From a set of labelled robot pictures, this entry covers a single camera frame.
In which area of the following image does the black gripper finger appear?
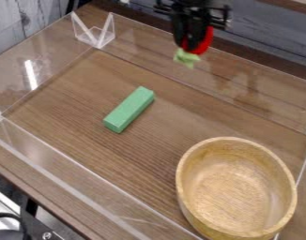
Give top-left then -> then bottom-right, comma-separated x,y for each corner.
189,15 -> 212,51
173,13 -> 189,47

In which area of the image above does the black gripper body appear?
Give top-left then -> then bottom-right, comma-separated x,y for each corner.
153,0 -> 233,30

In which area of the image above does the red plush strawberry toy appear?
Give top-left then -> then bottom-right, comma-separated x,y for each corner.
174,26 -> 214,69

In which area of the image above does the green rectangular block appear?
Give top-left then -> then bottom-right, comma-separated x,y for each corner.
103,86 -> 154,133

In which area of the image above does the wooden bowl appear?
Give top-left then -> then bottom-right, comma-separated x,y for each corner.
176,137 -> 297,240

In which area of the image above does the clear acrylic table enclosure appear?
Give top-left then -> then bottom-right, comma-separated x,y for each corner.
0,14 -> 306,240

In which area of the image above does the black cable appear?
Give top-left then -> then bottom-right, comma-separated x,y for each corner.
0,212 -> 30,240

